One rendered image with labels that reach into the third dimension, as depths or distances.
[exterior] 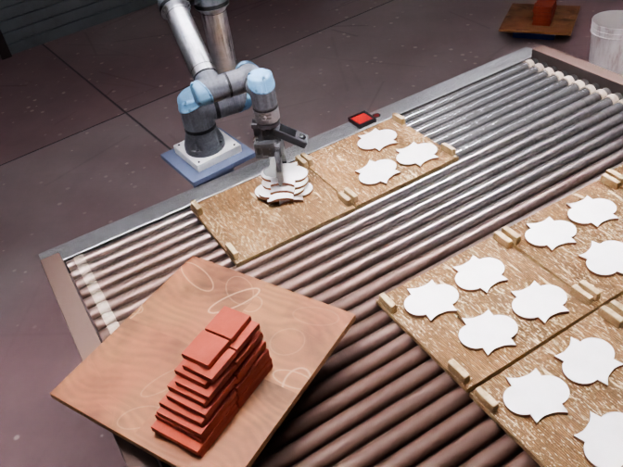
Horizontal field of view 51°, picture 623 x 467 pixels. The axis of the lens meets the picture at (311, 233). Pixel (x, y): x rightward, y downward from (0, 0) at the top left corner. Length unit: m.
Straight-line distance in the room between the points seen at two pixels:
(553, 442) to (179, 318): 0.88
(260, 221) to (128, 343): 0.61
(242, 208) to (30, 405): 1.44
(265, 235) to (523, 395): 0.87
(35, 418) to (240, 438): 1.75
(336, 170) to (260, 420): 1.04
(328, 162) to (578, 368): 1.07
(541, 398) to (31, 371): 2.31
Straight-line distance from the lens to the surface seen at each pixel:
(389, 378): 1.56
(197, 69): 2.00
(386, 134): 2.30
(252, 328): 1.32
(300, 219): 1.97
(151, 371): 1.52
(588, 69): 2.72
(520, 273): 1.77
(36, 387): 3.12
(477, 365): 1.56
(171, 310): 1.63
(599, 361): 1.60
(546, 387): 1.53
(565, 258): 1.83
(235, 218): 2.03
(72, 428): 2.90
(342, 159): 2.21
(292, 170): 2.09
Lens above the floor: 2.15
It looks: 39 degrees down
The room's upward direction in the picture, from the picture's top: 9 degrees counter-clockwise
